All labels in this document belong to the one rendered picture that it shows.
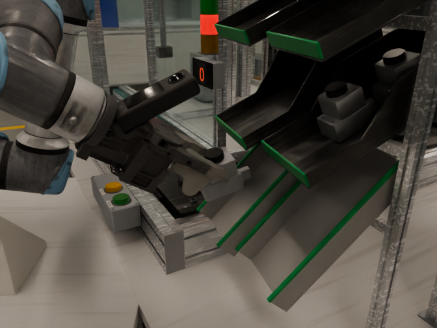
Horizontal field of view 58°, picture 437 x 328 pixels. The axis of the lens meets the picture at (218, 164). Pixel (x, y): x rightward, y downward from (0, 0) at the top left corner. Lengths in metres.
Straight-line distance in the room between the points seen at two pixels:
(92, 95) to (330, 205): 0.40
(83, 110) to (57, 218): 0.70
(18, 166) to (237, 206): 0.50
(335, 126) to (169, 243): 0.44
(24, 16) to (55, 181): 0.52
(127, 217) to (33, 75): 0.55
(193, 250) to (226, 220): 0.14
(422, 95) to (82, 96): 0.40
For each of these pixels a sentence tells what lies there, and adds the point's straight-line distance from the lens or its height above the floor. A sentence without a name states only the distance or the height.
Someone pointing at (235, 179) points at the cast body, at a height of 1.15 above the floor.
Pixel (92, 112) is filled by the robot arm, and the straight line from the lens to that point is 0.48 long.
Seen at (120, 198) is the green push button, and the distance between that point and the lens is 0.96.
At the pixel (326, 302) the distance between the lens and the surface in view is 0.85.
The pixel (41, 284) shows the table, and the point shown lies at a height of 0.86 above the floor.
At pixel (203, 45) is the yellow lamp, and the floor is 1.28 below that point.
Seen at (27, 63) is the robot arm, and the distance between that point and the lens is 0.47.
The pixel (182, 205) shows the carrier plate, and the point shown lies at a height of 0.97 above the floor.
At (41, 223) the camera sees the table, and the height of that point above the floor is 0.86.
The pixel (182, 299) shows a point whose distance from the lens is 0.83.
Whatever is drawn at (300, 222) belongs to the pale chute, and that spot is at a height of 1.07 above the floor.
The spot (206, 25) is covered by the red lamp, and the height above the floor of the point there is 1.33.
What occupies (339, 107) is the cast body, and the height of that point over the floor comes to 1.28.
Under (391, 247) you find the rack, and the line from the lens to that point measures 0.62.
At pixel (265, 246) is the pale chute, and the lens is 0.70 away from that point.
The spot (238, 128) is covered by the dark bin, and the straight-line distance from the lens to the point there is 0.70.
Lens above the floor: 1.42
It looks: 24 degrees down
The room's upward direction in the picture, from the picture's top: straight up
